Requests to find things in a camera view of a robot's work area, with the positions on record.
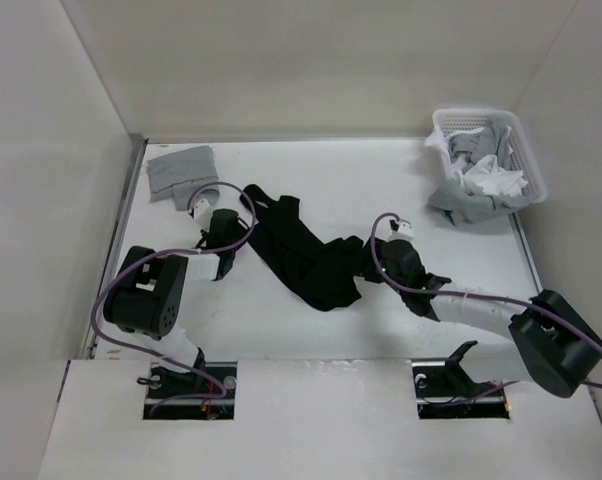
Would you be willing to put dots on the grey tank top in basket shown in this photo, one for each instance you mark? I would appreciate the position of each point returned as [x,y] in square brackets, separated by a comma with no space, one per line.
[460,207]

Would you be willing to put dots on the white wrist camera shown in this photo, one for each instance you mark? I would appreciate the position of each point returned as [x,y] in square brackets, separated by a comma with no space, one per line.
[201,210]
[401,230]

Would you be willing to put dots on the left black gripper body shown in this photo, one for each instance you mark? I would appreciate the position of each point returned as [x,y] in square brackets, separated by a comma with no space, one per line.
[240,234]

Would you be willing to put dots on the folded grey tank top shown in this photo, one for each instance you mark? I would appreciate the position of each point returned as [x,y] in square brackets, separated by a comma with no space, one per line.
[176,176]

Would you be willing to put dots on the white tank top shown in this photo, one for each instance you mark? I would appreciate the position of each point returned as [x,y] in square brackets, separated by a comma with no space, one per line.
[483,177]

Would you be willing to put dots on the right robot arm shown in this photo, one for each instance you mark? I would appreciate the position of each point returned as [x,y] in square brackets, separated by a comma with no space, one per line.
[546,342]

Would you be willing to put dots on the black tank top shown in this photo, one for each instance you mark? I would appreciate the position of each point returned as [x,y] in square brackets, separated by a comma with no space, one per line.
[321,274]

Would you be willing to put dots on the white plastic basket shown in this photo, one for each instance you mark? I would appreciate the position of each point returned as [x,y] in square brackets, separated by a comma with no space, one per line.
[465,118]

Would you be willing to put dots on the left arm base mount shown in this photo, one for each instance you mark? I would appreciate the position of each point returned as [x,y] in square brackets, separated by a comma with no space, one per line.
[185,396]

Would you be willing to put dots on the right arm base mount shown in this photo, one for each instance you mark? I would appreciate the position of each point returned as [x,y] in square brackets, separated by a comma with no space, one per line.
[445,391]

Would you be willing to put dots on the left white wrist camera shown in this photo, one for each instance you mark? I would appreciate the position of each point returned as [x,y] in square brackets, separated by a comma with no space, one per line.
[201,210]

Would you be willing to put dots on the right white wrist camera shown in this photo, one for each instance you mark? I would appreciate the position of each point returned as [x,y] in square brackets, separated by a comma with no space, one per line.
[401,230]

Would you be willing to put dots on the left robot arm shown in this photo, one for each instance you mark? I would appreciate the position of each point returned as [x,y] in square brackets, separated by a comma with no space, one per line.
[146,303]

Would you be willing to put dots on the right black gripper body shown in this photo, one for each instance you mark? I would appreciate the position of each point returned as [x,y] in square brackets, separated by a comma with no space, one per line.
[380,256]

